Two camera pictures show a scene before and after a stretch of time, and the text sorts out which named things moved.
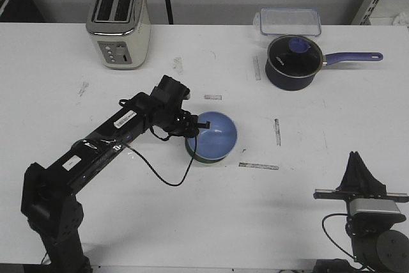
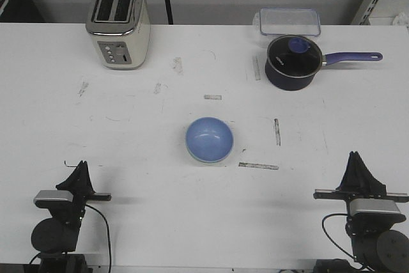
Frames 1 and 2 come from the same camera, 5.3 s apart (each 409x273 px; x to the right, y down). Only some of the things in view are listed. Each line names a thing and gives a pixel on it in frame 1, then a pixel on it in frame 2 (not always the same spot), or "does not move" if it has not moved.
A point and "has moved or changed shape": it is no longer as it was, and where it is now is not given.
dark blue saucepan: x=294 y=61 does not move
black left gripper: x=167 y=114 -> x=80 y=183
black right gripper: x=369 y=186 does not move
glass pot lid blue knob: x=294 y=55 does not move
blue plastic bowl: x=217 y=142 has moved or changed shape
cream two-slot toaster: x=118 y=21 does not move
